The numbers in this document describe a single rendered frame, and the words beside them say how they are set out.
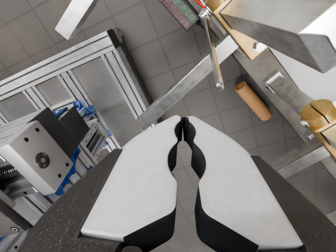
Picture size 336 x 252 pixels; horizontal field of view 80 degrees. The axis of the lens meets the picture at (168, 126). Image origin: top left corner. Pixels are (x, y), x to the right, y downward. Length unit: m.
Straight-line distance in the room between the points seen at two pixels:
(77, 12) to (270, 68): 0.49
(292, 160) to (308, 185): 1.72
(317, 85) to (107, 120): 1.05
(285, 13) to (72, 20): 0.39
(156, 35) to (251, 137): 0.98
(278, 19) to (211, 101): 1.24
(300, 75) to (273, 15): 0.59
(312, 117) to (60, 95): 1.21
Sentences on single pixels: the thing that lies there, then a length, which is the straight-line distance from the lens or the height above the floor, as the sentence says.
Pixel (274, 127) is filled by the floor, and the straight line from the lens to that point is 1.65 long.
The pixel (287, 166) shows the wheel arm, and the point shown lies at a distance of 0.47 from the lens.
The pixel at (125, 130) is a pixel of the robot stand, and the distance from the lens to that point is 1.31.
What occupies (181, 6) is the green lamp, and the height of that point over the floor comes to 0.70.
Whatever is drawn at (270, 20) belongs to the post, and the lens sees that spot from 0.20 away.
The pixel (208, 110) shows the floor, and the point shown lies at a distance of 1.44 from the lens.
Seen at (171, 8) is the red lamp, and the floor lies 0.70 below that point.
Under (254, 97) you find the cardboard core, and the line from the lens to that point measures 1.39.
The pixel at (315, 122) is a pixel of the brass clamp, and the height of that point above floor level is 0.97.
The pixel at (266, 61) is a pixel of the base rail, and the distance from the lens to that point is 0.64.
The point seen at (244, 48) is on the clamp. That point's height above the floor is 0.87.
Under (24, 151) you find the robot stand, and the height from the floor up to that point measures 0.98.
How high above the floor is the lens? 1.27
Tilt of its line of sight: 58 degrees down
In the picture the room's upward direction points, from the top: 175 degrees counter-clockwise
